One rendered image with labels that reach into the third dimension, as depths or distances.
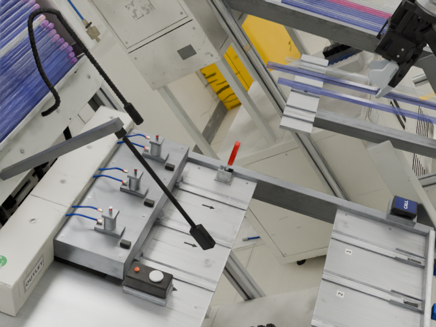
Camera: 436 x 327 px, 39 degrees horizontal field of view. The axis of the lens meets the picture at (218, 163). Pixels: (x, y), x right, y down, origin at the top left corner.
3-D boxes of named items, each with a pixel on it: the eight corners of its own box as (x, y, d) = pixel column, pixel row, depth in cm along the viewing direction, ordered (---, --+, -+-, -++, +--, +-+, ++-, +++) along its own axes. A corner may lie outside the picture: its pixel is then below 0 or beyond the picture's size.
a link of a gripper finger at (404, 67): (386, 77, 128) (410, 43, 123) (394, 81, 128) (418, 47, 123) (386, 87, 124) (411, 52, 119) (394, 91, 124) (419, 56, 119)
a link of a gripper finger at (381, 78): (356, 87, 130) (380, 51, 125) (381, 100, 131) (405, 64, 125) (355, 93, 128) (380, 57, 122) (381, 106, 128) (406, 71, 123)
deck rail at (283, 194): (423, 246, 133) (434, 228, 129) (422, 253, 132) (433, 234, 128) (119, 149, 143) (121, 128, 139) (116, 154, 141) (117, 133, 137)
